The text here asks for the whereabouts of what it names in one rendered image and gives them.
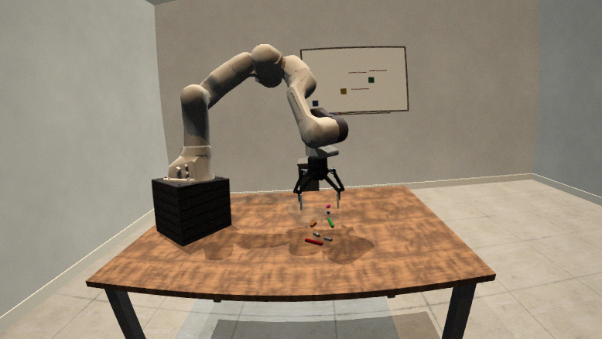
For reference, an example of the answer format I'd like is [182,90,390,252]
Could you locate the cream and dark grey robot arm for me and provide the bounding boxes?
[163,44,348,183]

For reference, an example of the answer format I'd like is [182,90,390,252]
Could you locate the red rod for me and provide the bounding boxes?
[305,238,323,246]

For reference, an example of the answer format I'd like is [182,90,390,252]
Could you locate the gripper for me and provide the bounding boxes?
[293,157,345,211]

